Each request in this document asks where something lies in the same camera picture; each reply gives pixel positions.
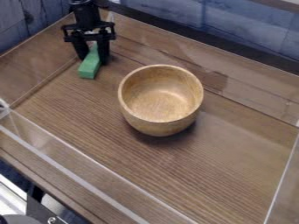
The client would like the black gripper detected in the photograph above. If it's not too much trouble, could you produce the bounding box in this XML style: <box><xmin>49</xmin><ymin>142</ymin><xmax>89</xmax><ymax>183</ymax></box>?
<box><xmin>61</xmin><ymin>0</ymin><xmax>116</xmax><ymax>65</ymax></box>

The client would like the green rectangular block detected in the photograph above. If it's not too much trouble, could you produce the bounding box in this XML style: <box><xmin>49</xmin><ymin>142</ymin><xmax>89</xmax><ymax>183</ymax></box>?
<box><xmin>78</xmin><ymin>44</ymin><xmax>101</xmax><ymax>80</ymax></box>

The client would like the wooden bowl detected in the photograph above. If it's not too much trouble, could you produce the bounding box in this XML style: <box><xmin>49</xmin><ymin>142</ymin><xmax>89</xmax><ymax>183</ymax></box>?
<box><xmin>117</xmin><ymin>64</ymin><xmax>202</xmax><ymax>137</ymax></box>

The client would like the clear acrylic corner bracket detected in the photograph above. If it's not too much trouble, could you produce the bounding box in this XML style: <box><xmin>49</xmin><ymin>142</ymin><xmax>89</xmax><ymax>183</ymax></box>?
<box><xmin>106</xmin><ymin>11</ymin><xmax>114</xmax><ymax>23</ymax></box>

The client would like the clear acrylic enclosure wall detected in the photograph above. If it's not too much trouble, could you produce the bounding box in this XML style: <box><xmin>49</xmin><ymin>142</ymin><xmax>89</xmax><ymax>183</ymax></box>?
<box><xmin>0</xmin><ymin>99</ymin><xmax>299</xmax><ymax>224</ymax></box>

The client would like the black metal bracket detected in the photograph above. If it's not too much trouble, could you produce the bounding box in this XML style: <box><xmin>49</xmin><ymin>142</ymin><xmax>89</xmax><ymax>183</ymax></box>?
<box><xmin>25</xmin><ymin>194</ymin><xmax>82</xmax><ymax>224</ymax></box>

